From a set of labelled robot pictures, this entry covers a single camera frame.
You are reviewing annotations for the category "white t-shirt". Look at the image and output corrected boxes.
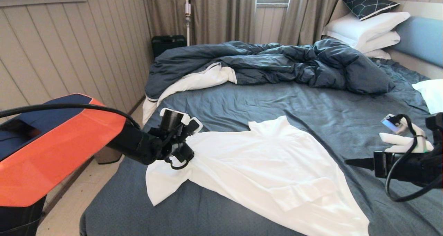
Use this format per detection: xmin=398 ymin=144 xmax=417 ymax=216
xmin=145 ymin=116 xmax=370 ymax=236

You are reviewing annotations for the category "blue patterned bed sheet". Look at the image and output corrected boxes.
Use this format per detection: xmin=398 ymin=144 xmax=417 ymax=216
xmin=79 ymin=58 xmax=443 ymax=236

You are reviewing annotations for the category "beige trash bin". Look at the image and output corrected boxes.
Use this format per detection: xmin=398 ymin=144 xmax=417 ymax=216
xmin=93 ymin=145 xmax=122 ymax=165

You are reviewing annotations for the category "white pillow without stack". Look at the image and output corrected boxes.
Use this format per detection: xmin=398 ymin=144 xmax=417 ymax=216
xmin=412 ymin=79 xmax=443 ymax=115

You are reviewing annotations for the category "black suitcase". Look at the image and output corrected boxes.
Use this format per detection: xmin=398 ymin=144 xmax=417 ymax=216
xmin=152 ymin=35 xmax=187 ymax=58

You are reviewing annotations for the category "flat white pillow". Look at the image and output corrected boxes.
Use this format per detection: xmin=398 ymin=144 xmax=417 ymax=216
xmin=363 ymin=49 xmax=391 ymax=60

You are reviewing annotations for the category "medium white pillow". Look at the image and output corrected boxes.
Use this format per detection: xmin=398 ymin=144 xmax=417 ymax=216
xmin=356 ymin=31 xmax=401 ymax=54

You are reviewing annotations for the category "blue padded headboard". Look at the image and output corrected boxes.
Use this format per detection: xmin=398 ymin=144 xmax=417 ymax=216
xmin=393 ymin=16 xmax=443 ymax=69

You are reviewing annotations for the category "blue duvet with white lining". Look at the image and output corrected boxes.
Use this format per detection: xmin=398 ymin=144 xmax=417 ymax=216
xmin=143 ymin=39 xmax=396 ymax=126

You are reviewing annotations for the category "large white pillow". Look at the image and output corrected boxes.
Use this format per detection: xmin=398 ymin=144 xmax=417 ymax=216
xmin=322 ymin=11 xmax=412 ymax=49

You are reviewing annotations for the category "white stick vacuum cleaner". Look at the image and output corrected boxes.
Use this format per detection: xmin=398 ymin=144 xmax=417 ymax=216
xmin=184 ymin=0 xmax=192 ymax=46

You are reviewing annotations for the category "wide beige curtain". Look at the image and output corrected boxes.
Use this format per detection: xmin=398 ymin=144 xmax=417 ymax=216
xmin=140 ymin=0 xmax=257 ymax=46

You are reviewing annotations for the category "dark geometric patterned cushion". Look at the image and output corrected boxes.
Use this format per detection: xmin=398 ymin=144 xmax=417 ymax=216
xmin=342 ymin=0 xmax=401 ymax=21

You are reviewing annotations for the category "narrow beige curtain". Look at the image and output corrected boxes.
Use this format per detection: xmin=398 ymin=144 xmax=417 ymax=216
xmin=278 ymin=0 xmax=364 ymax=46

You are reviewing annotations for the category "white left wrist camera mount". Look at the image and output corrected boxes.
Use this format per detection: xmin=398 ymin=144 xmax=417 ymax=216
xmin=160 ymin=108 xmax=203 ymax=134

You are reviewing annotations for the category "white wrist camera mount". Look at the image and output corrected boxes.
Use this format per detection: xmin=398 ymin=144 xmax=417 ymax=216
xmin=160 ymin=108 xmax=203 ymax=134
xmin=381 ymin=114 xmax=434 ymax=153

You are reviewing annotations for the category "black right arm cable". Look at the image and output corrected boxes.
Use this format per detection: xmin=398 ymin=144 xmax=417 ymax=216
xmin=385 ymin=114 xmax=443 ymax=202

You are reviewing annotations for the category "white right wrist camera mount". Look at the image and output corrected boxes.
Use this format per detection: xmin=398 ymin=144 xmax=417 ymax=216
xmin=381 ymin=114 xmax=434 ymax=153

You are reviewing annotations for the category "beige upholstered bed frame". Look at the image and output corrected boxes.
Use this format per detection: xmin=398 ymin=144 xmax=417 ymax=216
xmin=387 ymin=48 xmax=443 ymax=80

